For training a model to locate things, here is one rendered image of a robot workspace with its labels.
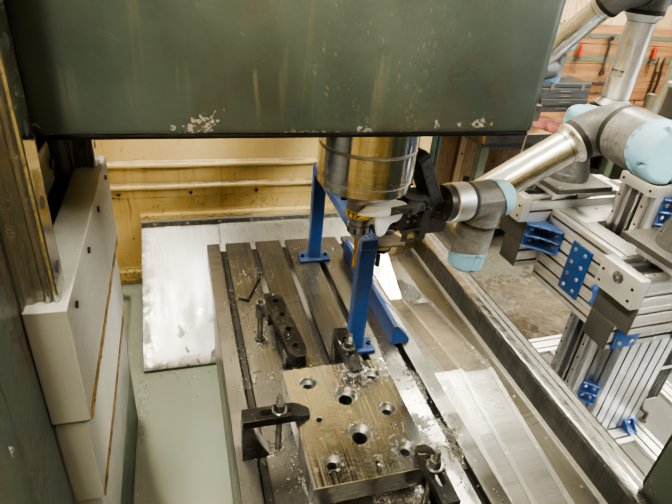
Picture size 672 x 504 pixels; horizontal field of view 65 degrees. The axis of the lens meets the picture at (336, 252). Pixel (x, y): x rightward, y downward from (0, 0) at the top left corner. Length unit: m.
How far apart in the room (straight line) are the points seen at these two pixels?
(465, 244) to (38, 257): 0.76
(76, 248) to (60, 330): 0.14
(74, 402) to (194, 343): 1.02
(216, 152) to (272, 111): 1.23
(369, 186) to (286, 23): 0.27
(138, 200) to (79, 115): 1.30
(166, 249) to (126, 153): 0.35
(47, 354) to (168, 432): 0.89
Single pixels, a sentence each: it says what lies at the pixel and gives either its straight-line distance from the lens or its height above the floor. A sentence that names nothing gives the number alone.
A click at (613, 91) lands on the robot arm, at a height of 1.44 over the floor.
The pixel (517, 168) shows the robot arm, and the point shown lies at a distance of 1.22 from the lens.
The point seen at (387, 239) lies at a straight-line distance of 1.20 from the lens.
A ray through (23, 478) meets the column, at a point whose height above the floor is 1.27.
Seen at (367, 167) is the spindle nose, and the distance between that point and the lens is 0.79.
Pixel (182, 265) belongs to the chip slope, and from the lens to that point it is 1.89.
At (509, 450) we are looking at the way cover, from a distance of 1.50.
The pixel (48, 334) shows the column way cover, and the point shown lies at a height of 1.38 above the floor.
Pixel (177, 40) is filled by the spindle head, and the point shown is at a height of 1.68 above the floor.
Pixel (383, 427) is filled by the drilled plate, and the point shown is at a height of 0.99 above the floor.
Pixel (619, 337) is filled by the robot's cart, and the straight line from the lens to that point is 1.71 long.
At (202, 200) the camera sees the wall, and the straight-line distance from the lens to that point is 1.96.
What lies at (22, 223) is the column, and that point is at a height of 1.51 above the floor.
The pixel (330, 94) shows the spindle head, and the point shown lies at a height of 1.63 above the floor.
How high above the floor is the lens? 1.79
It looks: 31 degrees down
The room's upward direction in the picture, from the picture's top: 6 degrees clockwise
